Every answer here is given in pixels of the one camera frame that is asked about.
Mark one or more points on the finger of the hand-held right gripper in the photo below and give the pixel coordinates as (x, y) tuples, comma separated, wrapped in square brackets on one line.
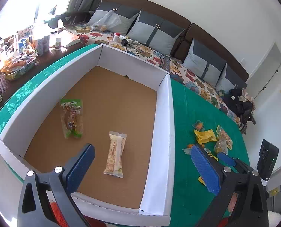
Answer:
[(226, 159)]

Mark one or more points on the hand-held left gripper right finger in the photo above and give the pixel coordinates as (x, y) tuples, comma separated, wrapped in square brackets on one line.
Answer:
[(205, 170)]

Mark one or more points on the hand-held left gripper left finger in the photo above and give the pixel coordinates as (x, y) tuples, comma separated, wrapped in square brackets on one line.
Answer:
[(81, 167)]

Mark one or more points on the small yellow snack packet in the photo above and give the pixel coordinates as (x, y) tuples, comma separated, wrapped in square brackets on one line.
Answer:
[(201, 181), (213, 156)]

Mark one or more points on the brown nut snack bag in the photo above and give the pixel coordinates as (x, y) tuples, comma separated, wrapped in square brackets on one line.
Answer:
[(220, 147)]

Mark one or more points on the peach ball snack bag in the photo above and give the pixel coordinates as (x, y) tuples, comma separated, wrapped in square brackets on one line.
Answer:
[(225, 136)]

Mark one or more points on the small clear snack packet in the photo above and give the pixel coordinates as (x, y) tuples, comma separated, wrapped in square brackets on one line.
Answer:
[(187, 149)]

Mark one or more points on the beige snack packet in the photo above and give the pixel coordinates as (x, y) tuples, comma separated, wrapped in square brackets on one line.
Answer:
[(115, 155)]

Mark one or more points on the small orange snack packet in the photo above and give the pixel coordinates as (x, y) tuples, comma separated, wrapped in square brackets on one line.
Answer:
[(199, 125)]

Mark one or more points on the green snack packet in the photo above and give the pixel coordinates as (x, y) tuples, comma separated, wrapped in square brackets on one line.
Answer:
[(72, 118)]

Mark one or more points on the white cardboard box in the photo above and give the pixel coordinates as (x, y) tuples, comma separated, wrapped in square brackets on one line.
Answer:
[(107, 99)]

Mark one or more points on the black smartphone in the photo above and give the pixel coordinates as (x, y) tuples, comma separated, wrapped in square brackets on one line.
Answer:
[(268, 158)]

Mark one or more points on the brown leather bag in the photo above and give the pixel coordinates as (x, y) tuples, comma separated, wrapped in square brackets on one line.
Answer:
[(248, 119)]

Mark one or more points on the black jacket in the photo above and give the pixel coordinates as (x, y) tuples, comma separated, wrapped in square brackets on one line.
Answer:
[(237, 104)]

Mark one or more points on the green patterned tablecloth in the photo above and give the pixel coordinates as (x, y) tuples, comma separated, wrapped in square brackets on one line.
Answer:
[(190, 104)]

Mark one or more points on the beige patterned scarf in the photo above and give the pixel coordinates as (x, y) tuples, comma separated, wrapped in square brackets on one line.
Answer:
[(247, 95)]

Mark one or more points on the grey two-tone cushion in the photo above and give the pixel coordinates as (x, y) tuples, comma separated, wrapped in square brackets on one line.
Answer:
[(201, 63), (154, 35), (124, 21), (227, 81)]

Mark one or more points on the floral sofa cover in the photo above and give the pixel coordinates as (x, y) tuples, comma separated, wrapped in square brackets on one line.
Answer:
[(190, 75)]

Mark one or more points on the white door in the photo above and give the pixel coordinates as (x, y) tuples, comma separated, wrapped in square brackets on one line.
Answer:
[(268, 71)]

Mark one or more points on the dark wooden side table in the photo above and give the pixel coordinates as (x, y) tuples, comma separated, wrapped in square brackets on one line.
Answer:
[(50, 58)]

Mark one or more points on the green patterned snack bowl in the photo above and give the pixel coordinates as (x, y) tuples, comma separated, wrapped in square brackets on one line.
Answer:
[(17, 68)]

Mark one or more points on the small white bottle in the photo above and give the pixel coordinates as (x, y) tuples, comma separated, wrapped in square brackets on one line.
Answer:
[(58, 43)]

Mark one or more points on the silver drink can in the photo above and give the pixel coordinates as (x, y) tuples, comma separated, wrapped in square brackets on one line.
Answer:
[(46, 43), (40, 47)]

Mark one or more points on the brown sofa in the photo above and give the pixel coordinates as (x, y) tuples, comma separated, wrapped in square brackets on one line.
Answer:
[(201, 32)]

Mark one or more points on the open book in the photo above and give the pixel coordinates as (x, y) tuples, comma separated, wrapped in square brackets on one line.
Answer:
[(69, 37)]

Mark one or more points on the black power adapter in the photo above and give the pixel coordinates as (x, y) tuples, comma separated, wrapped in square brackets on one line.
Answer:
[(125, 42)]

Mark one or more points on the white bottle red cap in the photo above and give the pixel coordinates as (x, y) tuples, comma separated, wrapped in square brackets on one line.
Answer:
[(117, 37)]

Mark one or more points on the blue label bottle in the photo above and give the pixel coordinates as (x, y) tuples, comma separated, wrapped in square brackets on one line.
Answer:
[(22, 45)]

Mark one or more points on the white power strip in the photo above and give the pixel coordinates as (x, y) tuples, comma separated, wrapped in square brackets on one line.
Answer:
[(134, 40)]

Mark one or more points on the clear plastic bag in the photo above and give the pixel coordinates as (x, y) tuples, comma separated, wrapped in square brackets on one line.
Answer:
[(106, 20)]

